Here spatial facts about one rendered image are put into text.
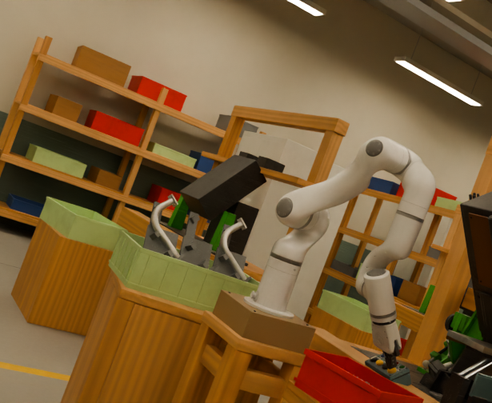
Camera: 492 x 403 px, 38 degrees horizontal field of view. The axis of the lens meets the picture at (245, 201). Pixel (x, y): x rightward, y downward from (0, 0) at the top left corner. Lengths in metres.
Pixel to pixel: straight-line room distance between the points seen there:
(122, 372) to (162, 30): 6.77
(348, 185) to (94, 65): 6.26
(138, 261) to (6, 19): 6.17
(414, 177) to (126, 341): 1.30
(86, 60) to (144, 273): 5.72
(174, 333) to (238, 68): 7.06
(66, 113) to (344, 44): 4.28
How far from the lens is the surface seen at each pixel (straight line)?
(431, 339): 3.19
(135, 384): 2.92
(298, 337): 2.50
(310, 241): 2.53
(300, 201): 2.44
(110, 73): 8.44
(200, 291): 2.95
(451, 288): 3.18
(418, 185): 2.26
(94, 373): 2.89
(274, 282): 2.50
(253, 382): 2.47
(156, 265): 2.87
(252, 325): 2.40
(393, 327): 2.31
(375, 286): 2.25
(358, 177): 2.37
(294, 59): 10.08
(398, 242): 2.25
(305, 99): 10.19
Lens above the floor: 1.28
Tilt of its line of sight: level
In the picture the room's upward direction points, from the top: 21 degrees clockwise
